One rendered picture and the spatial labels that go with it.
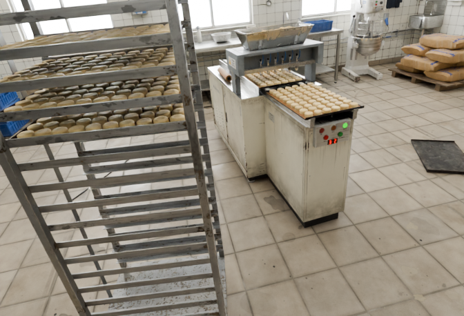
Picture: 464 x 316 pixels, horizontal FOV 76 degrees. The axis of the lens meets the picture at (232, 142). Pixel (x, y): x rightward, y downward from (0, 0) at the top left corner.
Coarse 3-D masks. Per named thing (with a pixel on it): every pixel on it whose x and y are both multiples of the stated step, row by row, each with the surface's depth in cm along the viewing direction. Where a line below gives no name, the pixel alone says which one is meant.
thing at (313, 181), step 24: (264, 96) 234; (264, 120) 246; (288, 120) 199; (336, 120) 182; (288, 144) 208; (312, 144) 184; (336, 144) 189; (288, 168) 217; (312, 168) 192; (336, 168) 198; (288, 192) 227; (312, 192) 201; (336, 192) 208; (312, 216) 211; (336, 216) 223
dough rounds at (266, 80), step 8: (256, 72) 276; (264, 72) 273; (272, 72) 264; (280, 72) 262; (288, 72) 260; (256, 80) 248; (264, 80) 245; (272, 80) 243; (280, 80) 242; (288, 80) 244; (296, 80) 241
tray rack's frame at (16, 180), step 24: (24, 0) 114; (24, 96) 108; (0, 144) 92; (48, 144) 120; (24, 192) 100; (96, 192) 155; (48, 240) 110; (96, 264) 149; (120, 264) 180; (144, 264) 183; (72, 288) 122; (120, 288) 169; (144, 288) 167; (168, 288) 166; (168, 312) 154; (192, 312) 152
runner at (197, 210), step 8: (192, 208) 112; (200, 208) 112; (128, 216) 111; (136, 216) 111; (144, 216) 112; (152, 216) 112; (160, 216) 112; (168, 216) 112; (176, 216) 113; (56, 224) 111; (64, 224) 111; (72, 224) 111; (80, 224) 111; (88, 224) 112; (96, 224) 112; (104, 224) 112
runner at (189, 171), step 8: (184, 168) 103; (192, 168) 104; (120, 176) 103; (128, 176) 103; (136, 176) 103; (144, 176) 104; (152, 176) 104; (160, 176) 104; (168, 176) 104; (176, 176) 105; (40, 184) 102; (48, 184) 103; (56, 184) 103; (64, 184) 103; (72, 184) 103; (80, 184) 103; (88, 184) 104; (96, 184) 104; (104, 184) 104; (32, 192) 104
